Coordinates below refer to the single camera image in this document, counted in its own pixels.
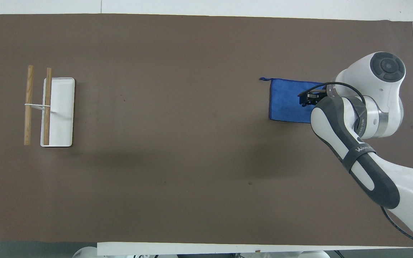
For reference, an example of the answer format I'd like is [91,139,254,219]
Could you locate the black cable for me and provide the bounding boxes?
[300,82,367,131]

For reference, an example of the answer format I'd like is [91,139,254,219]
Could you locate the white towel rack wooden bars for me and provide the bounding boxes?
[23,65,76,148]

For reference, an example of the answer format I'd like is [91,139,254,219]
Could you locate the blue towel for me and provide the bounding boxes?
[259,77,327,124]

